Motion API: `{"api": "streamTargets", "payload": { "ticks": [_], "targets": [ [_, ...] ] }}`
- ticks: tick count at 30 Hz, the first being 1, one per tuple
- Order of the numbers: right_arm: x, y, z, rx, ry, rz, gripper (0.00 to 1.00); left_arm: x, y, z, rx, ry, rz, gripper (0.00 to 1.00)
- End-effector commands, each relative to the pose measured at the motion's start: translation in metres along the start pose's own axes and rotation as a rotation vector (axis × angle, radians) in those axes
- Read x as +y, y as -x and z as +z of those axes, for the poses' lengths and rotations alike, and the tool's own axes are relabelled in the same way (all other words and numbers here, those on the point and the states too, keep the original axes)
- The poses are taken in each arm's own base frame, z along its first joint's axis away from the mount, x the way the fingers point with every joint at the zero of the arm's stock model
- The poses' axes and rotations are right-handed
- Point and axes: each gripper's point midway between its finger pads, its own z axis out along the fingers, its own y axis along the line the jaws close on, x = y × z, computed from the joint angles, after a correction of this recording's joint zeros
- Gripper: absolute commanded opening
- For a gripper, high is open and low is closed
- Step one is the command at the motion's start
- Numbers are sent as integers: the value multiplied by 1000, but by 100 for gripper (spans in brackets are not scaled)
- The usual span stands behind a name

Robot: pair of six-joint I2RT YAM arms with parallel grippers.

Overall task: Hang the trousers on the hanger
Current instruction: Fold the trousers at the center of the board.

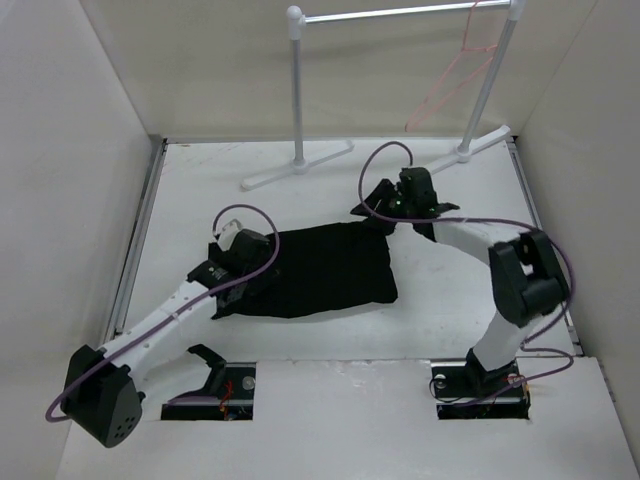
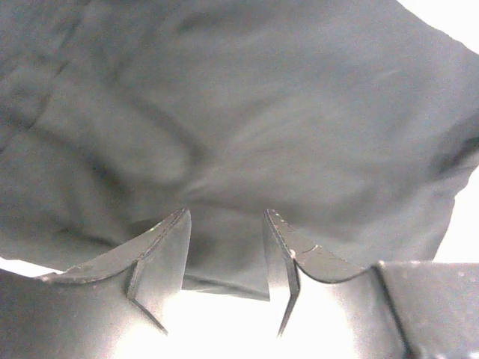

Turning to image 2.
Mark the black trousers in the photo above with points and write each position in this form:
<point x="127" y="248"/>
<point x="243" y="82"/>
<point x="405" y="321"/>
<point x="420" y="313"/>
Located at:
<point x="355" y="120"/>

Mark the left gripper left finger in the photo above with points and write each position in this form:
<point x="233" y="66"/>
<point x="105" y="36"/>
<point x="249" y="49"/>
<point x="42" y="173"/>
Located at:
<point x="154" y="261"/>

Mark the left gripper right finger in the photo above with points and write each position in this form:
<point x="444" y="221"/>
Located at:
<point x="289" y="254"/>

